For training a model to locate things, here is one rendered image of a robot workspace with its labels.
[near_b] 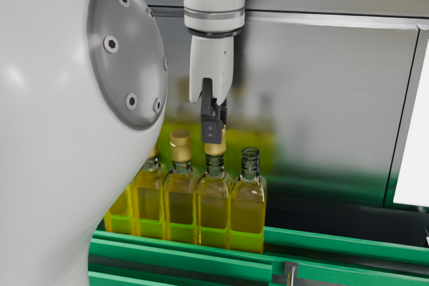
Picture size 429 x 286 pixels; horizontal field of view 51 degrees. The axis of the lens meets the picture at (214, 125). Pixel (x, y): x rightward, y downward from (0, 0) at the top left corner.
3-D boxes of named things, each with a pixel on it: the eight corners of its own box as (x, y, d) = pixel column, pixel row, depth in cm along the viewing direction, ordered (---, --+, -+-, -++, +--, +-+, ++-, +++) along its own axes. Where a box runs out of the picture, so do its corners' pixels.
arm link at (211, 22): (193, -2, 66) (193, 18, 68) (176, 11, 59) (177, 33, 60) (249, 0, 65) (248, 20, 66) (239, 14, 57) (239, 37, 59)
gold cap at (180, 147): (194, 152, 75) (193, 129, 73) (188, 163, 72) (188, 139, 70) (173, 150, 76) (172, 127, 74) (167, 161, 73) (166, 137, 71)
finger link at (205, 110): (207, 57, 63) (212, 81, 68) (197, 101, 59) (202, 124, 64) (216, 57, 63) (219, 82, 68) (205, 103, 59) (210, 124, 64)
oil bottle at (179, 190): (203, 256, 86) (202, 162, 77) (196, 278, 82) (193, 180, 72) (175, 253, 87) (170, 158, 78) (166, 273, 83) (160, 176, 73)
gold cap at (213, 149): (228, 145, 73) (228, 121, 71) (223, 156, 70) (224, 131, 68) (207, 143, 74) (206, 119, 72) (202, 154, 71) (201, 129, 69)
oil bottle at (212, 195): (232, 261, 85) (234, 166, 76) (226, 283, 80) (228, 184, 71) (203, 256, 86) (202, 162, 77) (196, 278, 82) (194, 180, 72)
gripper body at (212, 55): (196, 11, 68) (198, 80, 73) (178, 29, 59) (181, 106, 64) (246, 14, 66) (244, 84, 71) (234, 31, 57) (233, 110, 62)
